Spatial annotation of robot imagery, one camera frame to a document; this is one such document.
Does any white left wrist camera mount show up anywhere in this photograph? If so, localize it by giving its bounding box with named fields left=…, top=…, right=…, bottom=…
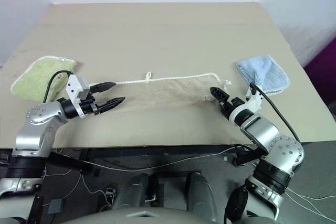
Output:
left=65, top=74, right=91, bottom=119

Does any black floor connector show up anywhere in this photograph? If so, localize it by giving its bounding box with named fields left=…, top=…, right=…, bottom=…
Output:
left=104, top=186, right=117, bottom=205

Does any purple object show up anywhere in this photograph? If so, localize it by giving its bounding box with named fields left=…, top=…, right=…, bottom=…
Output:
left=303, top=34, right=336, bottom=118

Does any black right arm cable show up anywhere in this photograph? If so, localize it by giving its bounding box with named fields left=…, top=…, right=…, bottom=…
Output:
left=249, top=82, right=302, bottom=144

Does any green folded towel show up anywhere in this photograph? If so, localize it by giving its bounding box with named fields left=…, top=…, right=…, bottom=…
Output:
left=10, top=55, right=78, bottom=103

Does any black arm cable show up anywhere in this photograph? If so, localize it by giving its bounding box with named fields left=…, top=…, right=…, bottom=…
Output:
left=249, top=82, right=302, bottom=144
left=43, top=70, right=74, bottom=103

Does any grey robot torso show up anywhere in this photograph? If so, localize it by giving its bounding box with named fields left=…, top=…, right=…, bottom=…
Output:
left=101, top=205, right=229, bottom=224

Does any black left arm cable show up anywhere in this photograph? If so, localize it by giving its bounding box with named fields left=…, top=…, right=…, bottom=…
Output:
left=43, top=70, right=74, bottom=103

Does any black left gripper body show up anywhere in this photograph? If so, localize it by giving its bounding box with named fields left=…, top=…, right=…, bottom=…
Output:
left=79, top=91, right=102, bottom=116

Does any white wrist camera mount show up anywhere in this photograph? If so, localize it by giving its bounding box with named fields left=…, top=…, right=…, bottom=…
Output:
left=229, top=87, right=264, bottom=126
left=65, top=74, right=91, bottom=119

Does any small black floor box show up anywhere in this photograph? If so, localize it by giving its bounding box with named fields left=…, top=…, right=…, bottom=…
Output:
left=48, top=199, right=64, bottom=215

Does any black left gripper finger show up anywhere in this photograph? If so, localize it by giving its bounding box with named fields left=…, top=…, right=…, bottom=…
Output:
left=89, top=82, right=117, bottom=94
left=95, top=97, right=126, bottom=115

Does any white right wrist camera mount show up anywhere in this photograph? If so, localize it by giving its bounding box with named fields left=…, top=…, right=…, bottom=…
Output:
left=229, top=87, right=264, bottom=126

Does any thin white wire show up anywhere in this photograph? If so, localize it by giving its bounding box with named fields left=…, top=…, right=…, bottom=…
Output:
left=77, top=146, right=238, bottom=171

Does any beige towel with white trim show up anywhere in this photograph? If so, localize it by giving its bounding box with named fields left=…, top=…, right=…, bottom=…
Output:
left=114, top=71, right=233, bottom=111

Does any black table frame beam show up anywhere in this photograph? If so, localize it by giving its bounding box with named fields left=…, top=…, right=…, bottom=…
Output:
left=46, top=144, right=254, bottom=175

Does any blue folded towel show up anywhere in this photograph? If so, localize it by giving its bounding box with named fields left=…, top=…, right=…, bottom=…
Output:
left=235, top=54, right=291, bottom=97

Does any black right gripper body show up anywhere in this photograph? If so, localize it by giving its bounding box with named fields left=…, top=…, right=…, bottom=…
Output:
left=227, top=97, right=245, bottom=112

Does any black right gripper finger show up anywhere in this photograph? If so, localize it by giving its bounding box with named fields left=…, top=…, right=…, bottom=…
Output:
left=209, top=86, right=231, bottom=105
left=216, top=100, right=233, bottom=120

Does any grey rounded robot leg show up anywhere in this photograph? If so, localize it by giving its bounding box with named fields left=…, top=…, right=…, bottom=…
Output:
left=185, top=171, right=219, bottom=222
left=114, top=173, right=165, bottom=210

